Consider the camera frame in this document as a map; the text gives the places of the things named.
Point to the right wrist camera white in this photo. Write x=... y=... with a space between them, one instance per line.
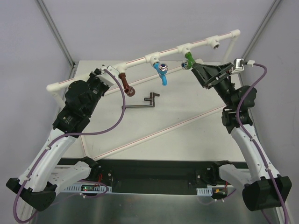
x=238 y=65

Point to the white cable duct board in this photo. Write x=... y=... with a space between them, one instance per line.
x=210 y=191
x=86 y=188

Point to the green plastic water faucet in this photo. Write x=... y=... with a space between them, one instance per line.
x=188 y=62

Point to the white PVC pipe frame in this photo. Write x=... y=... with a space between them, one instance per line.
x=213 y=41

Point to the aluminium enclosure frame post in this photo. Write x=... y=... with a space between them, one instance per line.
x=55 y=32
x=261 y=28

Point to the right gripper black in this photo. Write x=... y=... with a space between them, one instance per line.
x=218 y=76

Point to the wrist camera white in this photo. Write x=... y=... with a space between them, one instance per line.
x=238 y=65
x=106 y=78

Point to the blue plastic water faucet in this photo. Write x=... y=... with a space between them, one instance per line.
x=162 y=70

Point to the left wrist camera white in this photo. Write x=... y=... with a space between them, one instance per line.
x=106 y=78

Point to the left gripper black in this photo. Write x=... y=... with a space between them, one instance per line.
x=98 y=80

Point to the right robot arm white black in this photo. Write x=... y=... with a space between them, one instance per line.
x=264 y=187

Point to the left white cable duct board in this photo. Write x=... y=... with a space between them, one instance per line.
x=86 y=188

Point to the aluminium enclosure frame post left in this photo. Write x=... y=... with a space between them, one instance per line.
x=55 y=32

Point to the brown plastic water faucet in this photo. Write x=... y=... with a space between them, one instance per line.
x=129 y=90

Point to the right white cable duct board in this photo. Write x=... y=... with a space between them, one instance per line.
x=210 y=191

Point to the aluminium enclosure frame post right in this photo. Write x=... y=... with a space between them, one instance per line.
x=261 y=28

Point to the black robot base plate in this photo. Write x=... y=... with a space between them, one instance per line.
x=153 y=177

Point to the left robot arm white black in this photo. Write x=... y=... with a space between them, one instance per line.
x=37 y=186

